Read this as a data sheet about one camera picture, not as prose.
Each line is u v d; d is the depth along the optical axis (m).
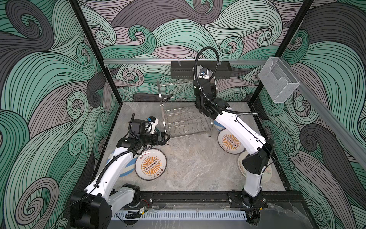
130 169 0.84
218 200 0.74
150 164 0.86
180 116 1.05
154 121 0.71
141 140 0.58
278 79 0.79
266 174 0.81
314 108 0.65
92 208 0.38
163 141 0.69
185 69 0.95
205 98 0.52
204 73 0.60
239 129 0.49
